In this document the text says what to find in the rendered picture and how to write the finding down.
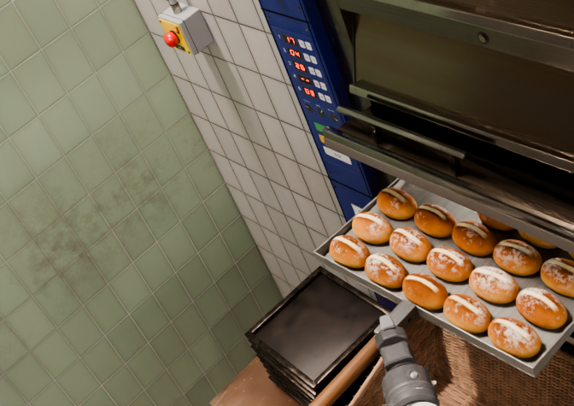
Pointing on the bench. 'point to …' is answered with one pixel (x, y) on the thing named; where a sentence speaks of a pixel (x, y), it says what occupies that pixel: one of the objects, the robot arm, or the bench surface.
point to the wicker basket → (417, 332)
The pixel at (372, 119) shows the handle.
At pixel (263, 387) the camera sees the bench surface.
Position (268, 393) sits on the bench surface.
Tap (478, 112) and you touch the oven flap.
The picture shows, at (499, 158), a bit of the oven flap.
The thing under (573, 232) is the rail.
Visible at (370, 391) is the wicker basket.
